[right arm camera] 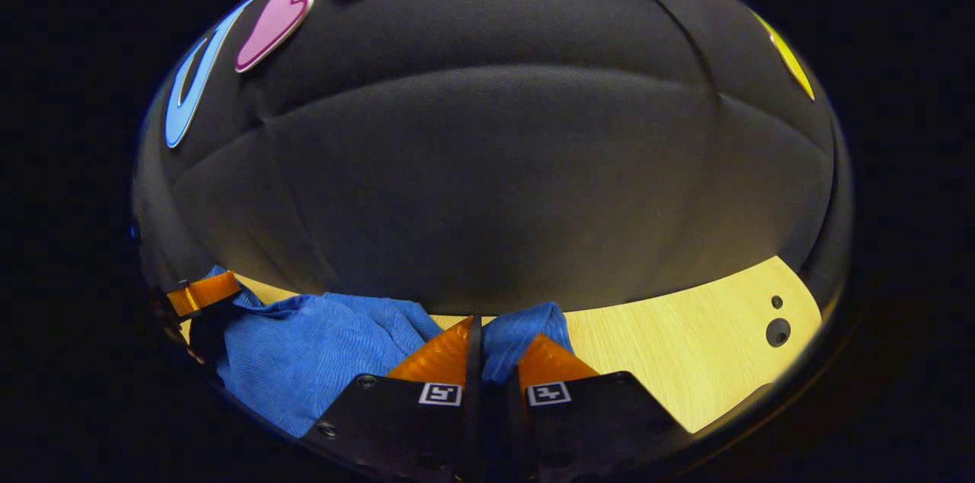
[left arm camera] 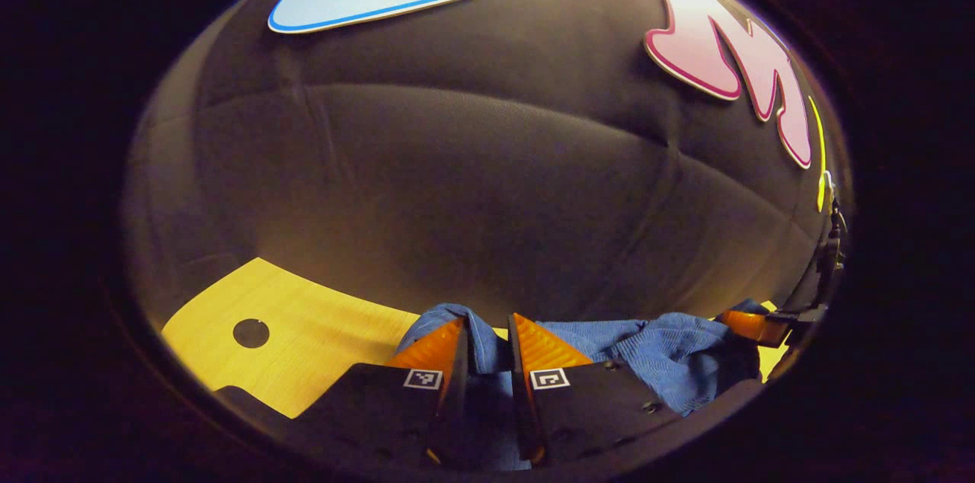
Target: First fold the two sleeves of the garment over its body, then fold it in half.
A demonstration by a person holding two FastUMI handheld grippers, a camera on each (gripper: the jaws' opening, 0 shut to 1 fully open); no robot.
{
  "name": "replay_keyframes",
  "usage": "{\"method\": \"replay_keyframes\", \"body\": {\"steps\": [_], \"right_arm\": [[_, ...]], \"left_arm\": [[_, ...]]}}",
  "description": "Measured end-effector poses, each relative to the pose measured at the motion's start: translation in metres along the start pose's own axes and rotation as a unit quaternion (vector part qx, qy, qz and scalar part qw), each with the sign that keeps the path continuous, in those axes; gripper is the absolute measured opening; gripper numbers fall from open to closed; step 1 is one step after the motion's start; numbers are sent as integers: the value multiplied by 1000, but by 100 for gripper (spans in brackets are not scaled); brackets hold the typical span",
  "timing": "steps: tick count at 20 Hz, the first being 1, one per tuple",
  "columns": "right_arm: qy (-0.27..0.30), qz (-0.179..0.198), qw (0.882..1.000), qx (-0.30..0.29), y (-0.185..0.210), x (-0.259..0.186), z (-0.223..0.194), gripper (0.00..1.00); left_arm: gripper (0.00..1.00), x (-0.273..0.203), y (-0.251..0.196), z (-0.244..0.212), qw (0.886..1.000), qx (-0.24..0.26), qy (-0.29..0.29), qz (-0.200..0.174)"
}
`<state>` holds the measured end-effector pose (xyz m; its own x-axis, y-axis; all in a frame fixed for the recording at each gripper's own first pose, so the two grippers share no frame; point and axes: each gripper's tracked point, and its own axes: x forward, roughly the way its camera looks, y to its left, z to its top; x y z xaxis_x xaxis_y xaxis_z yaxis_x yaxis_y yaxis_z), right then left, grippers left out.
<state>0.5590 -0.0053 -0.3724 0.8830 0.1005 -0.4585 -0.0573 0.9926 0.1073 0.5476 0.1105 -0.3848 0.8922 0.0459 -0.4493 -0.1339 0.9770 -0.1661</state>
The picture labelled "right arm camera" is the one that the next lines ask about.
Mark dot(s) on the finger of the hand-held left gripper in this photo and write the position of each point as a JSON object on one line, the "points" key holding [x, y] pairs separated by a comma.
{"points": [[206, 292]]}

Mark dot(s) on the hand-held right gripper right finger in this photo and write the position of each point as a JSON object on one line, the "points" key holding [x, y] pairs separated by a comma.
{"points": [[594, 430]]}

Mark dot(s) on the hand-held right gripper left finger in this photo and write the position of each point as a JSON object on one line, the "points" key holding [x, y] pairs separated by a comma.
{"points": [[404, 430]]}

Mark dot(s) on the black backdrop cloth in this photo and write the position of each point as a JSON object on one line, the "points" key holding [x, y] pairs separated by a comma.
{"points": [[487, 163]]}

